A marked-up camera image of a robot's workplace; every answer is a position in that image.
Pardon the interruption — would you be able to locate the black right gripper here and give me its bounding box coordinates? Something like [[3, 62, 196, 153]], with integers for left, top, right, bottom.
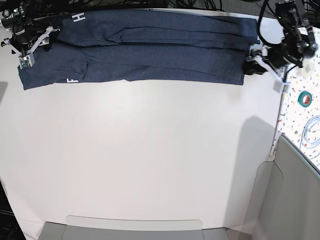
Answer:
[[13, 23, 50, 50]]

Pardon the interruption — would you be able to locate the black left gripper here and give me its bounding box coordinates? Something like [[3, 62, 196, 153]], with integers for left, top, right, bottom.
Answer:
[[243, 43, 291, 75]]

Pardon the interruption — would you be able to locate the blue t-shirt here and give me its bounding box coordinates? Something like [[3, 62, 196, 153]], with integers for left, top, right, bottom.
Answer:
[[18, 9, 259, 90]]

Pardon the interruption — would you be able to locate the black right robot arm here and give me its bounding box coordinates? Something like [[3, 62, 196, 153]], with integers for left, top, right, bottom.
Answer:
[[0, 0, 50, 53]]

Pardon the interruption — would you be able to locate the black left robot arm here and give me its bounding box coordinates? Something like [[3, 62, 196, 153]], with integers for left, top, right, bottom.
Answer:
[[243, 0, 318, 75]]

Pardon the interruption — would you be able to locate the green tape roll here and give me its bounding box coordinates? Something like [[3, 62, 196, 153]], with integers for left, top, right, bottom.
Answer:
[[298, 91, 313, 108]]

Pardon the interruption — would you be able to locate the speckled white side table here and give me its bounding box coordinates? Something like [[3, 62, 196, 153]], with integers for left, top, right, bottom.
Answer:
[[268, 19, 320, 173]]

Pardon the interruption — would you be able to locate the grey chair right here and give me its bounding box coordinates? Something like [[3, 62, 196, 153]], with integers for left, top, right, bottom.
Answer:
[[251, 135, 320, 240]]

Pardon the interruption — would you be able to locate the grey chair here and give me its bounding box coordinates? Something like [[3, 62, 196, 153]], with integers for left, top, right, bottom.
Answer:
[[251, 135, 320, 240], [39, 215, 229, 240]]

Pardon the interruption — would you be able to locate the grey chair front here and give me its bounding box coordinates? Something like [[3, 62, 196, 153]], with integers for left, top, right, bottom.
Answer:
[[39, 215, 229, 240]]

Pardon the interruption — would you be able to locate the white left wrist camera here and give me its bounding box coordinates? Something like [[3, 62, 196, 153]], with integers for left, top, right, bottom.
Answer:
[[242, 47, 291, 93]]

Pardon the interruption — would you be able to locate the coiled white cable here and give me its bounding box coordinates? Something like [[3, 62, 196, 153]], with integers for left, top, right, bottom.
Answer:
[[301, 114, 320, 150]]

